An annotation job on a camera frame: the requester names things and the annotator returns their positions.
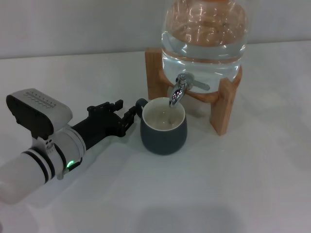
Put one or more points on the wooden dispenser stand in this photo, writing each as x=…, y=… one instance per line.
x=224, y=109

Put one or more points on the clear glass water dispenser jar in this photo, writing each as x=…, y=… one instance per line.
x=204, y=55

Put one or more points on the black ceramic cup white inside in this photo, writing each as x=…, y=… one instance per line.
x=165, y=140

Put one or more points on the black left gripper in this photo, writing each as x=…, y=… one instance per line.
x=99, y=128

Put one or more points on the chrome metal faucet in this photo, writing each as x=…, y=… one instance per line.
x=178, y=93

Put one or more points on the silver black wrist camera box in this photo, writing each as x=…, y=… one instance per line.
x=36, y=109

